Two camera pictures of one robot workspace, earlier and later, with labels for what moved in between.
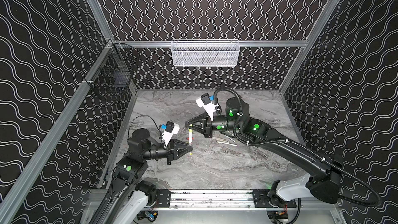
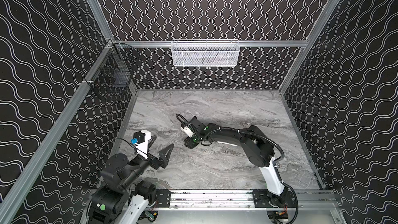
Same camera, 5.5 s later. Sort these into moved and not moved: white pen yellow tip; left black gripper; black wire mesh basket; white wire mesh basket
Moved: left black gripper
Not moved: black wire mesh basket; white pen yellow tip; white wire mesh basket
